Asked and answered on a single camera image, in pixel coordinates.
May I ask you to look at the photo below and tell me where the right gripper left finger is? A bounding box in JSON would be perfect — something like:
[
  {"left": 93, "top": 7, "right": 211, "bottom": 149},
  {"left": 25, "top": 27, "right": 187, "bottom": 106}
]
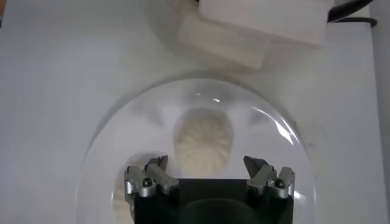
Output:
[{"left": 124, "top": 155, "right": 180, "bottom": 198}]

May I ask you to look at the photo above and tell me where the stainless steel steamer basket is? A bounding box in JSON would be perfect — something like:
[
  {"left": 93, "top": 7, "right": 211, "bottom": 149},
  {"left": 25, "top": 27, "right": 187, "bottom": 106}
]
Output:
[{"left": 197, "top": 0, "right": 335, "bottom": 46}]

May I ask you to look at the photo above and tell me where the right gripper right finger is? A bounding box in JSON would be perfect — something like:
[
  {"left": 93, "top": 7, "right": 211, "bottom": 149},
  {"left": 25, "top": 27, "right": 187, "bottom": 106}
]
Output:
[{"left": 243, "top": 155, "right": 296, "bottom": 199}]

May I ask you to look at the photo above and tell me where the white round plate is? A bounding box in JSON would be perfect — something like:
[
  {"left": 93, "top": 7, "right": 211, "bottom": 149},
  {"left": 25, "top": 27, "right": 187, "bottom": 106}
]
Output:
[{"left": 74, "top": 69, "right": 317, "bottom": 224}]

